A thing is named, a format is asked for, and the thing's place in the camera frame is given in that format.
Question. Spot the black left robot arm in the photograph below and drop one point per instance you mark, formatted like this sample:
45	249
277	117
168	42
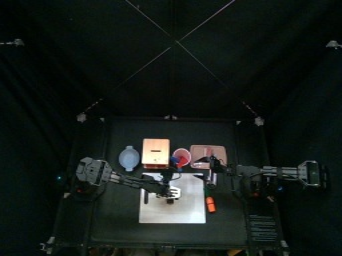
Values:
115	178

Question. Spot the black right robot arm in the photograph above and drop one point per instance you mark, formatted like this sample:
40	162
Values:
275	172

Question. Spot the pink plastic tray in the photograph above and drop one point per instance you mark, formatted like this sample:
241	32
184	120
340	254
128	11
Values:
213	153

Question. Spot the white cutting board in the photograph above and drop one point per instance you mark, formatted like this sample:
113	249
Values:
187	208

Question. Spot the red toy utensil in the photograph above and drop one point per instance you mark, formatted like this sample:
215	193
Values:
181	162

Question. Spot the pink plastic cup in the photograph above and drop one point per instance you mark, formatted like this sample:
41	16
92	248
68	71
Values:
181	154

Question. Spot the blue toy utensil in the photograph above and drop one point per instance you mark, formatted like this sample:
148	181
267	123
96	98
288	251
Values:
173	162

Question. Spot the wooden box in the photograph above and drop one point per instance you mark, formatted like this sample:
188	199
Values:
155	151

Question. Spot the light blue plastic bowl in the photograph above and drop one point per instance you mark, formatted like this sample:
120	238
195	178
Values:
128	158

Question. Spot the metal frame bracket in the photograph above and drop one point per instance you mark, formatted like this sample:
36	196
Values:
259	121
80	117

